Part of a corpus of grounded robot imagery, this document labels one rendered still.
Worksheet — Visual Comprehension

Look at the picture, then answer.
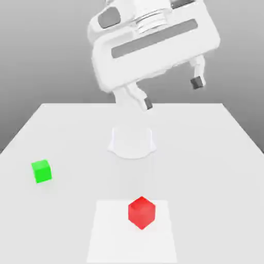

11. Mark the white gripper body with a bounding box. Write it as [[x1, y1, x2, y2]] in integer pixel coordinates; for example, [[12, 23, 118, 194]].
[[91, 1, 221, 93]]

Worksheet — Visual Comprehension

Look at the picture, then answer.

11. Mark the small red cube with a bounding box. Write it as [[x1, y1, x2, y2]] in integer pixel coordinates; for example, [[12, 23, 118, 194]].
[[127, 195, 156, 230]]

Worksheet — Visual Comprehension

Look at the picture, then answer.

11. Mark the small green cube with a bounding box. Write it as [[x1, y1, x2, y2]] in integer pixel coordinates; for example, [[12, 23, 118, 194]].
[[31, 159, 53, 184]]

